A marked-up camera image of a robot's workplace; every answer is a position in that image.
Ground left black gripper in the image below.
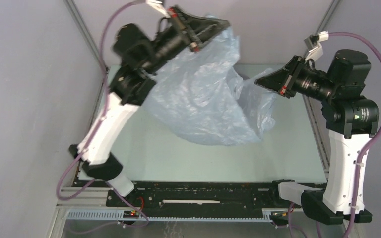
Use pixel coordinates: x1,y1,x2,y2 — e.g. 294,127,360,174
141,5,230,75

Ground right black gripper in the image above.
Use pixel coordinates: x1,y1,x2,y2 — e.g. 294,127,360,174
255,55,339,103

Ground blue plastic trash bag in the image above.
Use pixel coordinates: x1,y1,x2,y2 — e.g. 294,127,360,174
142,27,276,146

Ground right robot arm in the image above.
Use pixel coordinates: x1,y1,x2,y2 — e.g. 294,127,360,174
255,49,379,225

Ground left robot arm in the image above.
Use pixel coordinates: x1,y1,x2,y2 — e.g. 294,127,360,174
68,0,231,207

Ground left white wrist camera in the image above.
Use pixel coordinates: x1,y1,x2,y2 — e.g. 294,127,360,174
145,0,170,18

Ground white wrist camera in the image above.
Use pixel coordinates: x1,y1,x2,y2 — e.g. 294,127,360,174
145,0,170,18
304,31,329,61

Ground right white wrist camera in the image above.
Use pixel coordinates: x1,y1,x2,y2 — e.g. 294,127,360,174
304,31,329,61

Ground right aluminium frame post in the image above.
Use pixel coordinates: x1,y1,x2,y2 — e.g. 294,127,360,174
303,0,342,65

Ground aluminium frame post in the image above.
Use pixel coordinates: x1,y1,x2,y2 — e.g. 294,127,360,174
63,0,108,73
303,0,342,65

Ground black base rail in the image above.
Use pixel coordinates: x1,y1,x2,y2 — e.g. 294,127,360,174
75,178,322,219

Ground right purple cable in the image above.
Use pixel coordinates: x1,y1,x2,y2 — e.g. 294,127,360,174
287,31,381,238

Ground left aluminium frame post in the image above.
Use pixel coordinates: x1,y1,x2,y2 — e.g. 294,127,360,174
63,0,108,73

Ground white cable duct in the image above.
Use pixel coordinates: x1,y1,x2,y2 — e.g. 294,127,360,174
66,209,272,223

